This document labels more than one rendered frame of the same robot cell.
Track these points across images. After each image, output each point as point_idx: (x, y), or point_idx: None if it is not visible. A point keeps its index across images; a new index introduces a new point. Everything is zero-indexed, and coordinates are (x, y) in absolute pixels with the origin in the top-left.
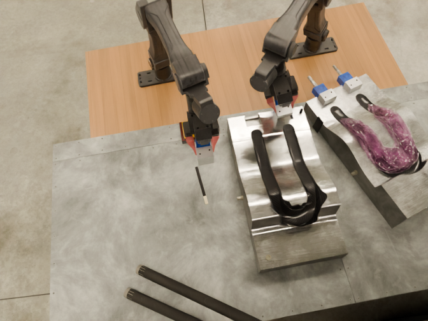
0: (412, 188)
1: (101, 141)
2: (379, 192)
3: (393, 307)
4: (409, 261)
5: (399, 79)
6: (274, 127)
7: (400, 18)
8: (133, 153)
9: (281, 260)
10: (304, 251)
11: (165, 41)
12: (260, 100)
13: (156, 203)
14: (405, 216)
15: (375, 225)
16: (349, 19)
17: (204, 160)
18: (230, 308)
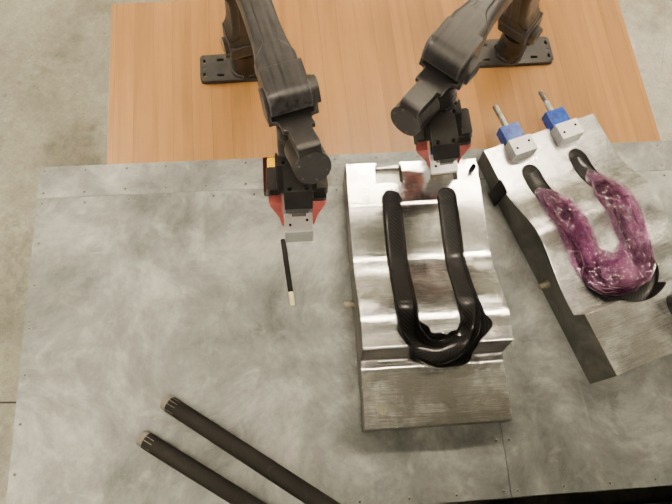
0: (634, 326)
1: (125, 172)
2: (579, 324)
3: None
4: (609, 441)
5: (648, 129)
6: (422, 190)
7: (671, 2)
8: (178, 201)
9: (402, 418)
10: (442, 408)
11: (250, 27)
12: (407, 135)
13: (208, 294)
14: (614, 372)
15: (564, 376)
16: (581, 8)
17: (296, 235)
18: (307, 488)
